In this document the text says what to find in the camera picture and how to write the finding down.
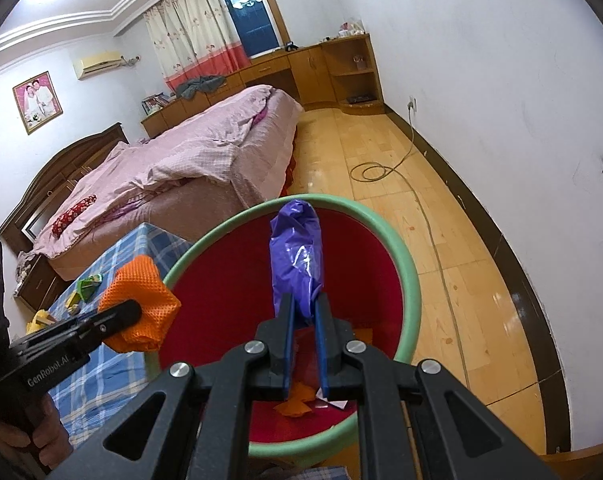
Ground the framed wedding photo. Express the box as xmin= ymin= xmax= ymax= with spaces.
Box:
xmin=12 ymin=71 xmax=63 ymax=136

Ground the red bin with green rim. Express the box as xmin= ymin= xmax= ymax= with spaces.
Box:
xmin=148 ymin=194 xmax=422 ymax=471

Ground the dark wooden headboard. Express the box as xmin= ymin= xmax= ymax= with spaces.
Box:
xmin=0 ymin=122 xmax=129 ymax=253

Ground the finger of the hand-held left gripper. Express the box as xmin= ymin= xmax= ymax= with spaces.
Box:
xmin=88 ymin=299 xmax=143 ymax=347

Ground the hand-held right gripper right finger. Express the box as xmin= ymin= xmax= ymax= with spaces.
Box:
xmin=314 ymin=292 xmax=562 ymax=480

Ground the purple plastic bag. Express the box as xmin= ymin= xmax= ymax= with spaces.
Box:
xmin=268 ymin=199 xmax=327 ymax=331

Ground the yellow foam net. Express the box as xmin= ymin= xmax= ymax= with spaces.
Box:
xmin=26 ymin=310 xmax=52 ymax=335

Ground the long wooden cabinet desk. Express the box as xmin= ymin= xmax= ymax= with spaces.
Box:
xmin=140 ymin=40 xmax=347 ymax=138

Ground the orange mesh bag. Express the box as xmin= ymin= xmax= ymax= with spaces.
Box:
xmin=97 ymin=255 xmax=182 ymax=353

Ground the wooden corner shelf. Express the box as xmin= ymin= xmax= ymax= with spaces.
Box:
xmin=321 ymin=33 xmax=385 ymax=108

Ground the dark wooden nightstand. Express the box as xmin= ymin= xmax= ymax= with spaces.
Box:
xmin=14 ymin=252 xmax=72 ymax=313

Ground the bed with pink skirt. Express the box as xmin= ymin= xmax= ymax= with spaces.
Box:
xmin=46 ymin=95 xmax=305 ymax=281

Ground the cream and red curtain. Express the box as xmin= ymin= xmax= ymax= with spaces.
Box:
xmin=144 ymin=0 xmax=252 ymax=93

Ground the grey crumpled clothing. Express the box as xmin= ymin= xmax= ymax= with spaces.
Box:
xmin=175 ymin=75 xmax=225 ymax=101

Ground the blue plaid tablecloth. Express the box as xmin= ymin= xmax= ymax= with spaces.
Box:
xmin=18 ymin=222 xmax=352 ymax=480

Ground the wall air conditioner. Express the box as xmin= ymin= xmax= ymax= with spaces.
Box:
xmin=72 ymin=50 xmax=122 ymax=81

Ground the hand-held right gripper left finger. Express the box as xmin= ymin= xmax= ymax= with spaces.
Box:
xmin=46 ymin=292 xmax=297 ymax=480

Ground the thin floor cable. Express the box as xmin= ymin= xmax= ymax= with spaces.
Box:
xmin=349 ymin=102 xmax=472 ymax=386

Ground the window with wooden frame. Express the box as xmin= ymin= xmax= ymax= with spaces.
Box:
xmin=214 ymin=0 xmax=287 ymax=61

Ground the orange scrap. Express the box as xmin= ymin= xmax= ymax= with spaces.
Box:
xmin=349 ymin=317 xmax=377 ymax=342
xmin=276 ymin=382 xmax=315 ymax=416

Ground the row of books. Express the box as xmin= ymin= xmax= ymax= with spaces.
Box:
xmin=141 ymin=92 xmax=172 ymax=115

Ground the clutter of small cloths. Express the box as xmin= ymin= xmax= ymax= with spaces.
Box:
xmin=15 ymin=250 xmax=44 ymax=281

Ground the person's left hand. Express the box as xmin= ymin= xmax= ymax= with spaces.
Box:
xmin=0 ymin=392 xmax=74 ymax=476

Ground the white framed panel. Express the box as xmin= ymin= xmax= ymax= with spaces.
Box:
xmin=21 ymin=215 xmax=44 ymax=241

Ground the red floral pillow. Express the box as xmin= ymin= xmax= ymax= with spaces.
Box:
xmin=51 ymin=195 xmax=98 ymax=237

